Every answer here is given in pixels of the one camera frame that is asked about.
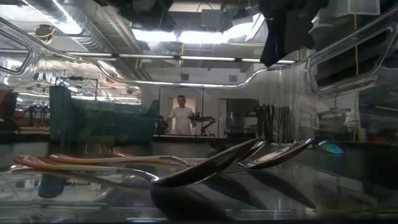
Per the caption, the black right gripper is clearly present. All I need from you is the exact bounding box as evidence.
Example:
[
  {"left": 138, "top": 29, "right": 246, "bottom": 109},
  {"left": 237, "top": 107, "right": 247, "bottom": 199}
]
[{"left": 257, "top": 0, "right": 330, "bottom": 68}]

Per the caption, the clear plastic bin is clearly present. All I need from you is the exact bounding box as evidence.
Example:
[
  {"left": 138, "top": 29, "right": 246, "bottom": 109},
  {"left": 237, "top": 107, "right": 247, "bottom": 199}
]
[{"left": 0, "top": 0, "right": 398, "bottom": 224}]

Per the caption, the iridescent rainbow spoon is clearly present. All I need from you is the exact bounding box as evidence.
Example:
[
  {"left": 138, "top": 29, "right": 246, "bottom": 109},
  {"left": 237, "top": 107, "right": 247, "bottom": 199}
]
[{"left": 317, "top": 140, "right": 346, "bottom": 156}]

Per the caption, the person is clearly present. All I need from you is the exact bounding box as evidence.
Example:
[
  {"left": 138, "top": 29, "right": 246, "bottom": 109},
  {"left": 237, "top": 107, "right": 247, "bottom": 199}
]
[{"left": 166, "top": 95, "right": 197, "bottom": 136}]

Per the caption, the long ceiling light strip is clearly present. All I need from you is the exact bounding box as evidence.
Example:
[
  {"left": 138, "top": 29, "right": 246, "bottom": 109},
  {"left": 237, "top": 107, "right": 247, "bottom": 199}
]
[{"left": 67, "top": 51, "right": 296, "bottom": 65}]

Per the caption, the teal plastic bin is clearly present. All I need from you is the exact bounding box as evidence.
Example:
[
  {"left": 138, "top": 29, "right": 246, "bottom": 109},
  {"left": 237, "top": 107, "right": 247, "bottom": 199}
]
[{"left": 49, "top": 85, "right": 160, "bottom": 144}]

